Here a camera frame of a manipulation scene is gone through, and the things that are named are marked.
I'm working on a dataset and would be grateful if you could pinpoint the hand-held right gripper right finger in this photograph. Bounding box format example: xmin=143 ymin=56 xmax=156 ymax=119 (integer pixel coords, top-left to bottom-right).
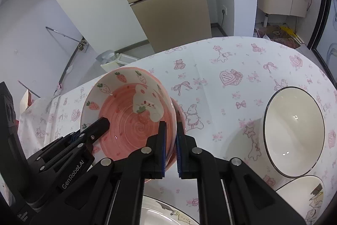
xmin=176 ymin=122 xmax=307 ymax=225

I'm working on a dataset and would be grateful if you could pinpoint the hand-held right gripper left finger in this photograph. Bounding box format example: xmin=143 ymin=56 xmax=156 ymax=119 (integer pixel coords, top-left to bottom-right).
xmin=29 ymin=121 xmax=167 ymax=225

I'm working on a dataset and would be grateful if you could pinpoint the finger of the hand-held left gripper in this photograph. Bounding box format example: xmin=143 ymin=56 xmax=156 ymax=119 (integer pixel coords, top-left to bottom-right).
xmin=56 ymin=131 xmax=81 ymax=146
xmin=79 ymin=117 xmax=110 ymax=148

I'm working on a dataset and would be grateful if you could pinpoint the pink strawberry bowl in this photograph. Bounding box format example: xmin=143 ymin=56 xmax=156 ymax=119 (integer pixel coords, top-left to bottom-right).
xmin=80 ymin=67 xmax=186 ymax=183

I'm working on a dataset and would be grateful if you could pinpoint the white cartoon print plate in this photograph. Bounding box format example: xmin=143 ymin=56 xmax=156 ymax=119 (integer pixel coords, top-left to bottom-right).
xmin=275 ymin=175 xmax=327 ymax=225
xmin=141 ymin=195 xmax=201 ymax=225

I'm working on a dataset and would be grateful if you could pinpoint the white bowl with black rim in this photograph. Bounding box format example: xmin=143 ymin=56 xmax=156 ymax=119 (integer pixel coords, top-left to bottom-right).
xmin=262 ymin=86 xmax=325 ymax=178

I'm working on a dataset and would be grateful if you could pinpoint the grey trash bin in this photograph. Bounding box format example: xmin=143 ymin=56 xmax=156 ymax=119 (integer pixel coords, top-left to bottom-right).
xmin=95 ymin=50 xmax=118 ymax=63

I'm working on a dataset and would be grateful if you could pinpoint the white storage box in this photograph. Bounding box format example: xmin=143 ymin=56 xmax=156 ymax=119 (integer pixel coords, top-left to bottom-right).
xmin=101 ymin=53 xmax=140 ymax=73

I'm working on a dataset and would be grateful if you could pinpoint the white pink printed tablecloth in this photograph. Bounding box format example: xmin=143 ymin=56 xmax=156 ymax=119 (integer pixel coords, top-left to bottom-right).
xmin=0 ymin=36 xmax=337 ymax=225

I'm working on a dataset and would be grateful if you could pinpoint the metal drying rack pole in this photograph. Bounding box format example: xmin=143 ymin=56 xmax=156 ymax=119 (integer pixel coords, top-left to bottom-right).
xmin=46 ymin=27 xmax=88 ymax=86

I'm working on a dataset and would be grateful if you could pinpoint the beige refrigerator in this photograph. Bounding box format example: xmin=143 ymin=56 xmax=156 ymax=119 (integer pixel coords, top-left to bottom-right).
xmin=100 ymin=0 xmax=213 ymax=53

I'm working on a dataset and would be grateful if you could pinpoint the patterned floor mat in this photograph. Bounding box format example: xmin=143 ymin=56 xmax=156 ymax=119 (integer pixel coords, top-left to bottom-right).
xmin=263 ymin=25 xmax=303 ymax=49

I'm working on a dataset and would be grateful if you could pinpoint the yellow floor mat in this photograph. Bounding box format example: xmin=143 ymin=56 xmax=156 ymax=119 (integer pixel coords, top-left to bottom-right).
xmin=279 ymin=26 xmax=299 ymax=39

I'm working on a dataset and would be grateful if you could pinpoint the black door frame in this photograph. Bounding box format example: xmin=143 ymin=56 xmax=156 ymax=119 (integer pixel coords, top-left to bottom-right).
xmin=307 ymin=0 xmax=337 ymax=88

